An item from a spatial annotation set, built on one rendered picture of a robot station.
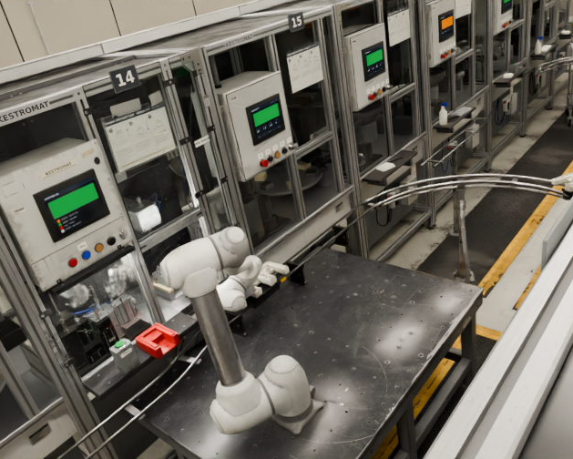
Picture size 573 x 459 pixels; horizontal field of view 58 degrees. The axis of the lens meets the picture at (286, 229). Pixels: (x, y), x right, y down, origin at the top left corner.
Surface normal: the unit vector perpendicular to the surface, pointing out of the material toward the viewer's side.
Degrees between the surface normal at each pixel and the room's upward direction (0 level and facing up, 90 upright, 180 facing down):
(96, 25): 90
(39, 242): 90
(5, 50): 90
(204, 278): 83
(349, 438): 0
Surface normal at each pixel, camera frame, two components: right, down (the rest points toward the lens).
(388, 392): -0.18, -0.87
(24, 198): 0.75, 0.18
